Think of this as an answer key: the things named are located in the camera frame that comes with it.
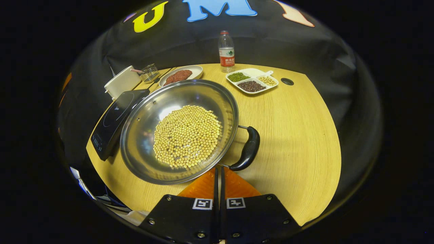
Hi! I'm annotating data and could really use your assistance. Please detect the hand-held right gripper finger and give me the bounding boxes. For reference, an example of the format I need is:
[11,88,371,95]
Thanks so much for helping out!
[139,167,219,244]
[221,166,302,244]

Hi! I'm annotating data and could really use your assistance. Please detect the black induction cooktop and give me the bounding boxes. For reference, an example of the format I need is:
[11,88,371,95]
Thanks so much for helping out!
[91,89,151,161]

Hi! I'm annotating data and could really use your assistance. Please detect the stainless steel pot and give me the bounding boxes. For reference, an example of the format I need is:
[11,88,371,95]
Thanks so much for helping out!
[120,79,261,185]

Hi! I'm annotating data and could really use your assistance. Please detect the white toaster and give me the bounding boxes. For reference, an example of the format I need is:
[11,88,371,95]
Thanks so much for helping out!
[104,65,142,100]

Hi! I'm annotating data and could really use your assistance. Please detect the pile of soybeans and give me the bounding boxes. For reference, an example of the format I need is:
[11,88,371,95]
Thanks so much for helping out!
[153,105,222,169]

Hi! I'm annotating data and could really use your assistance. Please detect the pile of dark beans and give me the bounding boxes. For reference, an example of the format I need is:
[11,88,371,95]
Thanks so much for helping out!
[237,81,267,93]

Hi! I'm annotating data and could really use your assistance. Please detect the brown meat pieces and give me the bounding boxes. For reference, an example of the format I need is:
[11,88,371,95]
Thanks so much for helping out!
[164,70,193,85]

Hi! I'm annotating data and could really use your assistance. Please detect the pile of green beans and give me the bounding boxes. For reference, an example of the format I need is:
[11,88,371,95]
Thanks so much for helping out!
[228,72,250,82]

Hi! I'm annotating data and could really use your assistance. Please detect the white oval plate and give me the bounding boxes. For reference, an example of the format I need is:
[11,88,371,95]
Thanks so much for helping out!
[159,65,203,87]

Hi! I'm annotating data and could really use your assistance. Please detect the white divided dish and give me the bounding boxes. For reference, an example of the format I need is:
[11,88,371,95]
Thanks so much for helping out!
[225,68,279,95]

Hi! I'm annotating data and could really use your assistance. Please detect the clear plastic water bottle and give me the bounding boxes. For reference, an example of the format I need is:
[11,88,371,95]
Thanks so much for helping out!
[218,30,235,73]

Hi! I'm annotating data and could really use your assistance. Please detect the black backdrop cloth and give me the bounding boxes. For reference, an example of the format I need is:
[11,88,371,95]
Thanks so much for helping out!
[58,0,383,217]

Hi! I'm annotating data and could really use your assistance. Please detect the metal wire basket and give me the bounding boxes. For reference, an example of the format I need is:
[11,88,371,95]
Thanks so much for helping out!
[140,63,160,84]

